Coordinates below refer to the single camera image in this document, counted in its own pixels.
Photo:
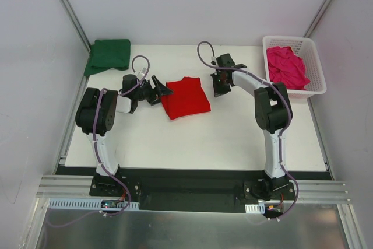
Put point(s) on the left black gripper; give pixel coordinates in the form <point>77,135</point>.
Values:
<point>154,91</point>

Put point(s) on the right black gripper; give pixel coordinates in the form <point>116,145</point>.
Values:
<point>219,82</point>

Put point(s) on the red t shirt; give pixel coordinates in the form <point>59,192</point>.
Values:
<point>188,98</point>

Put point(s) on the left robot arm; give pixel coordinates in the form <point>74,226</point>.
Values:
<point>95,116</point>

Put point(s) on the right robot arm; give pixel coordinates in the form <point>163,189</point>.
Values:
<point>273,116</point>

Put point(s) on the folded green t shirt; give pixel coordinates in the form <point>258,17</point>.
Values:
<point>108,54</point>

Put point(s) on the pink t shirt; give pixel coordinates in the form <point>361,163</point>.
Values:
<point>284,66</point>

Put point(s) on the white plastic basket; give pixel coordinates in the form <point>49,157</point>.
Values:
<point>304,48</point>

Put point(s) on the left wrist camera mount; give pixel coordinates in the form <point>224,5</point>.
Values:
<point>142,73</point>

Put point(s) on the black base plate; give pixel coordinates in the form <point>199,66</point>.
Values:
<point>220,191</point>

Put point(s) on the right white cable duct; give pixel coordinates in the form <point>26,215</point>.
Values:
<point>255,208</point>

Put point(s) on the white cable duct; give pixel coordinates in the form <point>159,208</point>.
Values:
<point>255,208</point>
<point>92,204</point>

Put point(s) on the aluminium frame rail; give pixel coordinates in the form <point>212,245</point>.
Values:
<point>64,186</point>

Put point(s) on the left white cable duct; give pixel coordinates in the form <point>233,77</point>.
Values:
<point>92,204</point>

